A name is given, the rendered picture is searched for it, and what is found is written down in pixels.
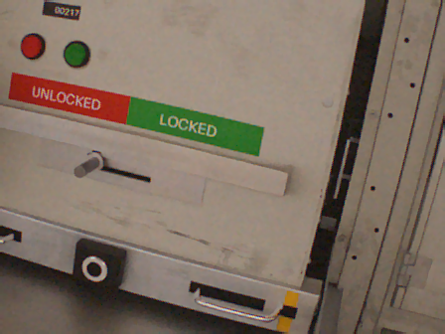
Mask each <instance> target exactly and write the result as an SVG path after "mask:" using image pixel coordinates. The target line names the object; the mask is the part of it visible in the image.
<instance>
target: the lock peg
mask: <svg viewBox="0 0 445 334"><path fill-rule="evenodd" d="M92 152H95V153H92V154H90V155H89V156H88V157H87V159H86V161H85V162H83V163H82V164H80V165H78V166H77V167H75V168H74V175H75V176H76V177H77V178H83V177H84V176H86V175H87V174H89V173H90V172H91V171H93V172H96V171H99V170H100V169H101V168H102V167H103V159H102V157H101V156H100V155H99V154H101V153H100V152H98V151H95V150H92ZM96 153H99V154H96Z"/></svg>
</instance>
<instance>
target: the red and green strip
mask: <svg viewBox="0 0 445 334"><path fill-rule="evenodd" d="M8 99H12V100H15V101H18V100H19V101H23V102H27V103H30V104H34V105H37V106H40V105H41V106H46V107H49V108H53V109H57V110H60V111H65V112H73V113H77V114H81V115H85V116H89V117H93V118H97V119H102V120H106V121H113V122H118V123H122V124H126V125H130V126H134V127H139V128H143V129H147V130H151V131H155V132H160V133H164V134H168V135H172V136H177V137H180V138H184V139H188V140H192V141H197V142H201V143H205V144H209V145H213V146H217V147H221V148H225V149H229V150H234V151H237V152H241V153H245V154H249V155H254V156H258V155H259V150H260V146H261V142H262V137H263V133H264V128H265V127H262V126H258V125H253V124H249V123H245V122H241V121H237V120H232V119H228V118H223V117H220V116H216V115H211V114H207V113H203V112H198V111H194V110H189V109H185V108H181V107H177V106H173V105H169V104H165V103H161V102H156V101H152V100H147V99H143V98H139V97H134V96H130V95H125V94H121V93H113V92H109V91H104V90H100V89H96V88H91V87H88V86H79V85H75V84H71V83H63V82H56V81H51V80H47V79H43V78H39V77H37V78H35V77H31V76H27V75H24V74H16V73H12V76H11V85H10V90H9V94H8Z"/></svg>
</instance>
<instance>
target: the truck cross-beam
mask: <svg viewBox="0 0 445 334"><path fill-rule="evenodd" d="M13 233H16V234H17V238H16V239H13V240H11V241H9V242H7V243H6V244H2V245H0V251H3V252H6V253H8V254H10V255H12V256H16V257H19V258H21V259H25V260H28V261H31V262H34V263H38V264H41V265H45V266H47V267H50V268H54V269H57V270H61V271H64V272H67V273H70V274H73V268H74V256H75V243H76V242H78V241H79V240H81V239H88V240H91V241H95V242H98V243H102V244H105V245H108V246H112V247H116V248H119V249H123V250H126V258H125V263H124V268H123V274H122V280H121V285H120V287H119V288H121V289H123V290H127V291H130V292H134V293H137V294H141V295H144V296H147V297H151V298H154V299H158V300H161V301H165V302H167V303H171V304H177V305H181V306H184V307H188V308H191V309H195V310H197V311H201V312H204V313H206V312H207V313H211V314H213V315H217V316H219V317H223V318H226V319H229V318H230V319H233V320H235V321H239V322H242V323H249V324H252V325H255V326H259V323H260V321H258V320H251V319H248V318H244V317H241V316H238V315H237V316H235V315H231V314H228V313H224V312H221V311H219V310H212V309H209V308H206V307H203V306H201V305H199V304H198V303H197V302H196V301H195V299H194V295H195V290H196V288H197V286H198V285H200V286H202V287H203V291H202V294H201V298H202V299H204V300H207V301H210V302H213V303H217V304H220V305H223V306H226V307H228V306H229V307H233V308H236V309H240V310H242V311H246V312H248V311H249V312H253V313H256V314H260V315H262V312H263V308H264V304H265V300H266V296H267V292H268V289H269V286H273V287H275V286H276V287H280V288H282V289H286V290H288V291H291V292H293V291H294V292H298V293H299V297H298V301H297V304H296V307H294V306H291V305H289V306H288V305H283V308H282V310H281V312H280V316H281V317H284V318H286V317H288V318H290V319H292V323H291V326H290V330H289V332H285V331H283V330H276V331H281V332H283V333H287V334H309V330H310V326H311V324H312V320H313V316H314V313H315V310H316V306H317V303H318V299H319V295H320V290H321V285H322V280H320V279H313V278H310V277H307V276H304V279H303V283H302V286H301V287H298V286H294V285H291V284H288V283H282V282H278V281H274V280H271V279H268V278H264V277H257V276H254V275H251V274H247V273H243V272H240V271H237V270H235V271H233V270H230V269H226V268H223V267H219V266H216V265H213V264H209V263H205V262H202V261H198V260H194V259H193V260H191V259H187V258H183V257H180V256H176V255H172V254H170V253H166V252H163V251H159V250H153V249H149V248H145V247H142V246H139V245H135V244H132V243H128V242H124V241H121V240H117V239H113V238H110V237H106V236H103V235H99V234H96V233H93V232H89V231H85V230H82V229H78V228H74V227H71V226H68V225H64V224H61V223H57V222H53V221H50V220H47V219H44V218H40V217H36V216H34V215H30V214H26V213H23V212H20V211H16V210H13V209H10V208H6V207H3V206H0V238H3V237H5V236H7V235H8V236H9V235H11V234H13ZM297 310H298V311H297ZM259 327H260V326H259Z"/></svg>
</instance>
